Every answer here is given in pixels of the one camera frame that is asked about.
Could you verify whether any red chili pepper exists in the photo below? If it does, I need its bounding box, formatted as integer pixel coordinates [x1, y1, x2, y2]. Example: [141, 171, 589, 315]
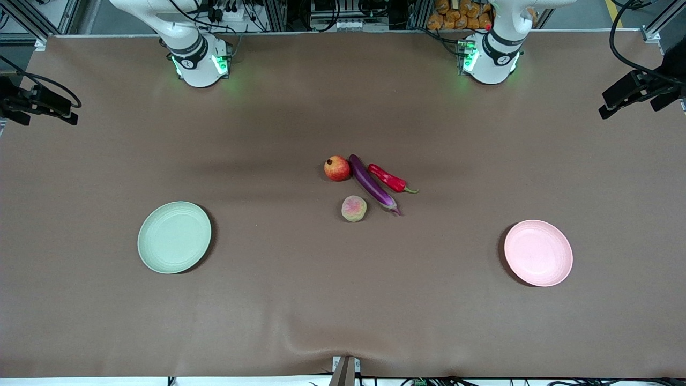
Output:
[368, 164, 419, 194]

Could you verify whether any long purple eggplant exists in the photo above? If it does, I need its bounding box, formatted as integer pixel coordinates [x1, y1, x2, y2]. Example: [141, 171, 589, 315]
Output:
[348, 154, 402, 216]

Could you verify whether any red yellow pomegranate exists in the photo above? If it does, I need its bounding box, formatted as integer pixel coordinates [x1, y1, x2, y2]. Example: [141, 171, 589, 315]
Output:
[324, 155, 351, 182]

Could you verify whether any pink green peach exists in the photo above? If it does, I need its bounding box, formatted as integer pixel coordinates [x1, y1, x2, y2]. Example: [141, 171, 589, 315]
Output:
[341, 195, 368, 222]

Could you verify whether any light green plate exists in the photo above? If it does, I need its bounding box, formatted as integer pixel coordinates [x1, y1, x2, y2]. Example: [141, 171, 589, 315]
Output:
[137, 201, 212, 274]

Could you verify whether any pink plate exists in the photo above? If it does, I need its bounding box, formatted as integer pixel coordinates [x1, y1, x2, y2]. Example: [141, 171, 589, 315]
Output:
[504, 220, 573, 287]

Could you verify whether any orange toy food pile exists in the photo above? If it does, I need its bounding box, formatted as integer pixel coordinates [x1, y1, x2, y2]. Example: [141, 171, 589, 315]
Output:
[427, 0, 494, 31]

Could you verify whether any white power strip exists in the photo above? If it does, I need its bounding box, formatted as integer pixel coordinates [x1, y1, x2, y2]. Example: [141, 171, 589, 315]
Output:
[206, 3, 252, 25]

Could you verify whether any brown table cloth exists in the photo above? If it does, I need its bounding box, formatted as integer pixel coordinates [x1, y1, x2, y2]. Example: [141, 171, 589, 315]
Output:
[0, 29, 686, 378]

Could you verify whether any grey rack device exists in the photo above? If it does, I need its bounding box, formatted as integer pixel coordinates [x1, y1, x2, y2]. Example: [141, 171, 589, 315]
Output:
[310, 0, 376, 30]

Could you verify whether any aluminium frame post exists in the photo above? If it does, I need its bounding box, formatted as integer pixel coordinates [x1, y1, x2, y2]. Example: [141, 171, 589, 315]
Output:
[0, 0, 81, 51]
[640, 0, 686, 54]

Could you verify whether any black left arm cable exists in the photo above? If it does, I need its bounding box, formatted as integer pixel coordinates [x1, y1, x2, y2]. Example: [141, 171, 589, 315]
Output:
[609, 0, 686, 89]

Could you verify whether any metal camera pole bracket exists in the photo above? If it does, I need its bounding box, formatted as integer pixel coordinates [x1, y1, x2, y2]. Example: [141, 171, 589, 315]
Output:
[331, 355, 361, 386]

